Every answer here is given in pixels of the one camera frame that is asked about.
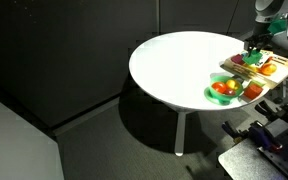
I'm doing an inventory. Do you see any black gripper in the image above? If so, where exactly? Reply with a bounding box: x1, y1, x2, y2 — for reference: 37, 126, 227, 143
243, 33, 274, 58

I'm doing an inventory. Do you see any dark green block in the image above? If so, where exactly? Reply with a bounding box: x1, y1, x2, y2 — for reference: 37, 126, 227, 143
242, 50, 264, 66

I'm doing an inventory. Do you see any magenta block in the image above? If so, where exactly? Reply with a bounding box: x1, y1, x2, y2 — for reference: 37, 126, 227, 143
230, 53, 246, 66

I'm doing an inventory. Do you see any lime green block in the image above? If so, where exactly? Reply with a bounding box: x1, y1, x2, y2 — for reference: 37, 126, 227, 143
250, 79, 267, 89

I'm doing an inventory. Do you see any wooden tray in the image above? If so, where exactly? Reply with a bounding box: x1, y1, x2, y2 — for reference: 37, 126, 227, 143
222, 49, 288, 91

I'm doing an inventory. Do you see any orange block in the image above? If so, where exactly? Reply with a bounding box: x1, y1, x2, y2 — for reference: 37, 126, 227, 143
243, 83, 264, 101

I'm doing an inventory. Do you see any checkered cube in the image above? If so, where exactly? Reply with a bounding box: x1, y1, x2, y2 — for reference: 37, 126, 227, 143
260, 51, 275, 66

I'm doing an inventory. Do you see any yellow toy lemon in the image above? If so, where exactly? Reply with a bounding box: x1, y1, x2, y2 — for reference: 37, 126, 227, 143
247, 64, 260, 73

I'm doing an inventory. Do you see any orange toy fruit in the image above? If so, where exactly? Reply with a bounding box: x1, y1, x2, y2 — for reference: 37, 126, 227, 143
260, 62, 278, 76

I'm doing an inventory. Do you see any grey chair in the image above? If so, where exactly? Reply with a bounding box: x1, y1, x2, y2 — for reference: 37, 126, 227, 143
271, 32, 288, 58

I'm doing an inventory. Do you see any yellow toy fruit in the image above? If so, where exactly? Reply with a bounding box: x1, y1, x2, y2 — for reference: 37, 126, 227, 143
226, 78, 241, 91

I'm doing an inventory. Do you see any dark red toy fruit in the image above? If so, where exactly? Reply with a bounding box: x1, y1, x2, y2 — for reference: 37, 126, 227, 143
224, 88, 237, 97

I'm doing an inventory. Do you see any green plastic bowl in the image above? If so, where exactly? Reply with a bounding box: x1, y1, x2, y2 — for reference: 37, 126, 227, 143
203, 75, 245, 106

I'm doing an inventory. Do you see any blue black clamp equipment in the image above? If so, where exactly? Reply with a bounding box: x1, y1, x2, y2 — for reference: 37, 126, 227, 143
221, 120, 284, 153

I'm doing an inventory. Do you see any white table leg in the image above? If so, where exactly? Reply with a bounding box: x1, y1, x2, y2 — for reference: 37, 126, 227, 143
174, 111, 188, 157

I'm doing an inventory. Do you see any black mounting plate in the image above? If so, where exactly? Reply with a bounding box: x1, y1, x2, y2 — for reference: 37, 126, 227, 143
218, 138, 287, 180

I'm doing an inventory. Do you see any light grey box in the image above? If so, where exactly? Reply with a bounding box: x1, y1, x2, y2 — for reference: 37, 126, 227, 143
0, 91, 65, 180

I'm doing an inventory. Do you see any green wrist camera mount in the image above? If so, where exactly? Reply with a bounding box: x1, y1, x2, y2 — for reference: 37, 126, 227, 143
268, 17, 288, 35

